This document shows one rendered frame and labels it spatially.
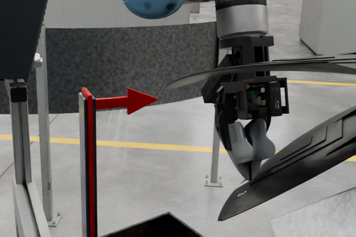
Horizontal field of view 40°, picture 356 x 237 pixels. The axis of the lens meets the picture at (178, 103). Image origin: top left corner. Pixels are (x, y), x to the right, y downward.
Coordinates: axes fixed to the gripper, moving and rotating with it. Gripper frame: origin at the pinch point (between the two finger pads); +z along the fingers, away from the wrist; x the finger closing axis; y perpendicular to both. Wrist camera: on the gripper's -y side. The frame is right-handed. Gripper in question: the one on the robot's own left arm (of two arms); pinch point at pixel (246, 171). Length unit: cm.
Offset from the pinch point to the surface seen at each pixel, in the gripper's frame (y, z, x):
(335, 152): 14.6, -3.6, 4.8
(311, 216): 19.5, 2.2, -3.3
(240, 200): 4.8, 3.0, -4.1
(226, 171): -204, 41, 102
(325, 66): 38.2, -14.2, -15.2
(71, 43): -156, -37, 5
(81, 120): 24.1, -11.5, -29.1
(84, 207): 22.0, -3.8, -29.2
